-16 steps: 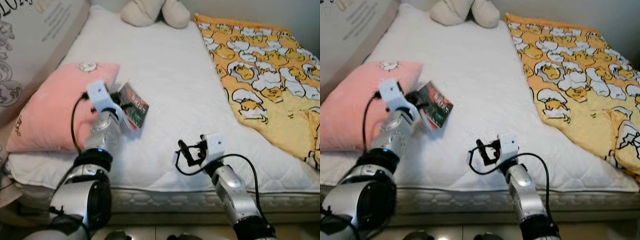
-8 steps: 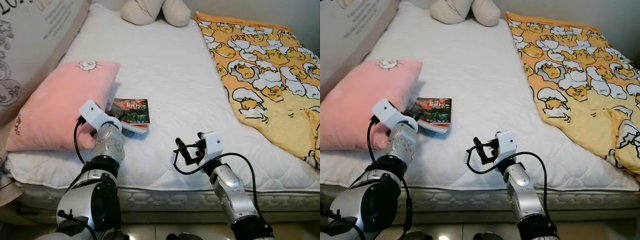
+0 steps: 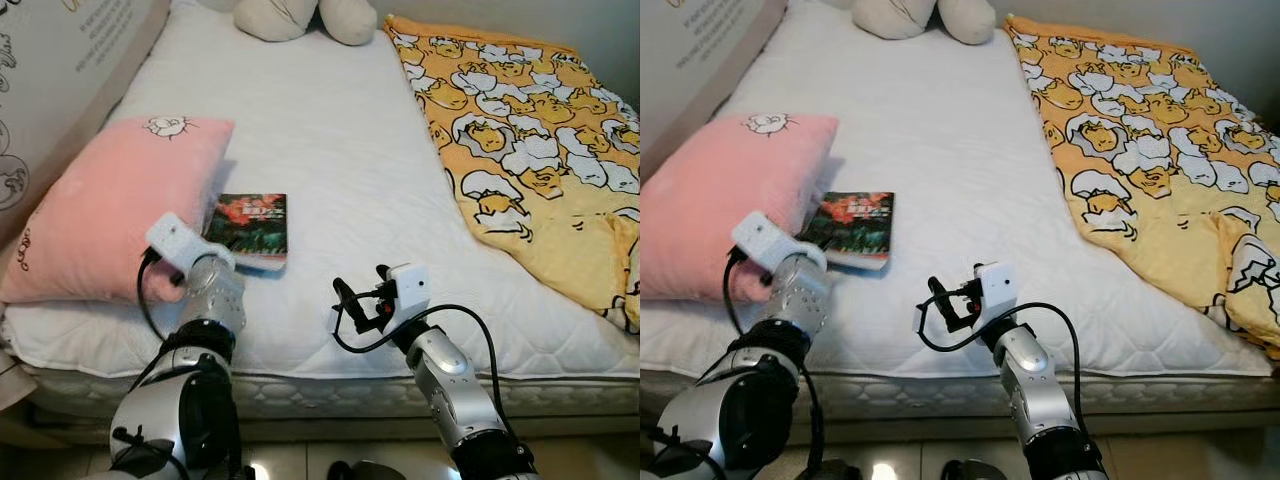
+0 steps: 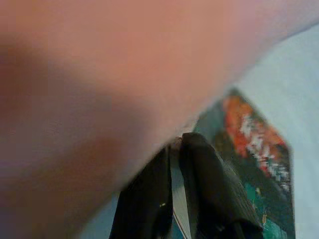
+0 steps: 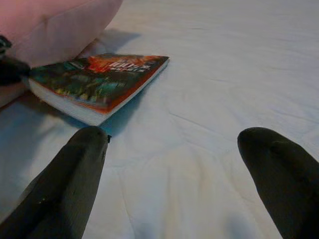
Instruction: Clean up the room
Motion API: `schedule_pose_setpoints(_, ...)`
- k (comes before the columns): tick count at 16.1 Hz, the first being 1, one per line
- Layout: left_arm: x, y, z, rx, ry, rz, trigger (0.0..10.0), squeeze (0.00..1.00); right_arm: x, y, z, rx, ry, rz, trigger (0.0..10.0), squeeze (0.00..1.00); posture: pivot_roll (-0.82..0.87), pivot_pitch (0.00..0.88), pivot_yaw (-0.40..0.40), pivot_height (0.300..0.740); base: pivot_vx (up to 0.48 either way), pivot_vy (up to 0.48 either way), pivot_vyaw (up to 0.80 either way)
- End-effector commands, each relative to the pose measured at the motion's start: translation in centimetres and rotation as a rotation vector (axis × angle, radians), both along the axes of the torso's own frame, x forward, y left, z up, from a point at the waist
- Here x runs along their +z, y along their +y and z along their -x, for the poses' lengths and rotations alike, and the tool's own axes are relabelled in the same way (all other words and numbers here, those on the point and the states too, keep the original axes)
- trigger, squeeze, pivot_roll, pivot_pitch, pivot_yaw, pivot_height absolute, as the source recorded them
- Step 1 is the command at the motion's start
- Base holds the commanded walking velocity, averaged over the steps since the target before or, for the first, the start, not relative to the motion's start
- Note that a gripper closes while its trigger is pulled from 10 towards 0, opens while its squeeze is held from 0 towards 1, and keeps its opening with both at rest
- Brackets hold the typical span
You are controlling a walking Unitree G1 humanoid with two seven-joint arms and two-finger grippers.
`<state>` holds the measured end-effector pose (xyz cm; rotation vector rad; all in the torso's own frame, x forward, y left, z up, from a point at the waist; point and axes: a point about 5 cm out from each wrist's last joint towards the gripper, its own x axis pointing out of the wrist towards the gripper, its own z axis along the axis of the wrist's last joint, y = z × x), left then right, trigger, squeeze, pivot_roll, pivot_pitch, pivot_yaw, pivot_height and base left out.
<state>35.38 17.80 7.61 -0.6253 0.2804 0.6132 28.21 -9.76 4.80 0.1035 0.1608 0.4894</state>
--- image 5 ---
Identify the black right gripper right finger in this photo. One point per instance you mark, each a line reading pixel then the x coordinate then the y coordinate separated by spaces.
pixel 286 179

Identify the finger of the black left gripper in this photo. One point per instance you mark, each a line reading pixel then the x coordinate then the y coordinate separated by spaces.
pixel 12 72

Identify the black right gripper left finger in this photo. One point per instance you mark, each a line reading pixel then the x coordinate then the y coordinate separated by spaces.
pixel 62 186

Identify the pink plush pillow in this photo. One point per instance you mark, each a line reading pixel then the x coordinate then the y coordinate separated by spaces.
pixel 49 25

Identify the dark red-green paperback book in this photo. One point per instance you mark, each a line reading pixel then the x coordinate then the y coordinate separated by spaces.
pixel 99 79

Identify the white quilted mattress pad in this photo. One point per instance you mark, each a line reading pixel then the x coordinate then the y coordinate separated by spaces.
pixel 224 74

